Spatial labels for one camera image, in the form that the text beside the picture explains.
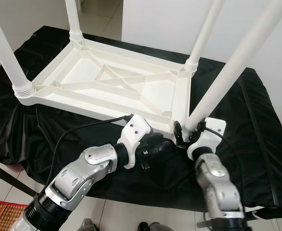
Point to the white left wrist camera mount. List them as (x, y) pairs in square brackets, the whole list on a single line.
[(136, 130)]

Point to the grey right robot foot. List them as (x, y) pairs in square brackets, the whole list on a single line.
[(156, 227)]

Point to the black table cloth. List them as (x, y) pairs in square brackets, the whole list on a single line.
[(35, 134)]

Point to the black metal table leg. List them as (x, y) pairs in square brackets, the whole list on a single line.
[(11, 178), (204, 224)]

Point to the grey left robot foot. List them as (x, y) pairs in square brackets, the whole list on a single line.
[(88, 225)]

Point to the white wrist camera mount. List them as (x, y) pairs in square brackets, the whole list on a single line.
[(136, 130), (213, 130)]

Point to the white plastic table leg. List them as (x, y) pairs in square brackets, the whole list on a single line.
[(241, 57), (6, 53), (205, 33), (74, 19)]

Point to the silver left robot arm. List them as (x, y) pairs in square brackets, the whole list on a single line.
[(78, 173)]

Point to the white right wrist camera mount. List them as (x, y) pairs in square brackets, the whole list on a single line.
[(213, 130)]

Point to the grey robot foot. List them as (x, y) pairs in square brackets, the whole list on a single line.
[(156, 227), (88, 225)]

